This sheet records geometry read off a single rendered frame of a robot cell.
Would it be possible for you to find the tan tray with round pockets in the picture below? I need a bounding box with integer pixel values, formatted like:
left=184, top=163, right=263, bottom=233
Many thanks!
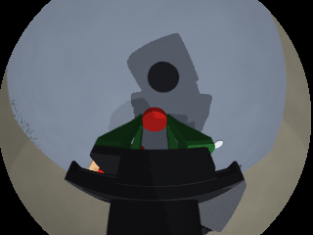
left=88, top=161, right=99, bottom=171

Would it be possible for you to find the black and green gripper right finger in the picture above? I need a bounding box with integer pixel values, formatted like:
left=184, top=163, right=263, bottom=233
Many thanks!
left=166, top=115, right=215, bottom=154

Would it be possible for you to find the black disc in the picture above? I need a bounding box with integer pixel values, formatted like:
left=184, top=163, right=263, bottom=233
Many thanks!
left=148, top=62, right=179, bottom=93

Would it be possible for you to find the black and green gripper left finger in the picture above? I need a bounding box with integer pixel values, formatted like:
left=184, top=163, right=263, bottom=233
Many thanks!
left=94, top=115, right=143, bottom=149

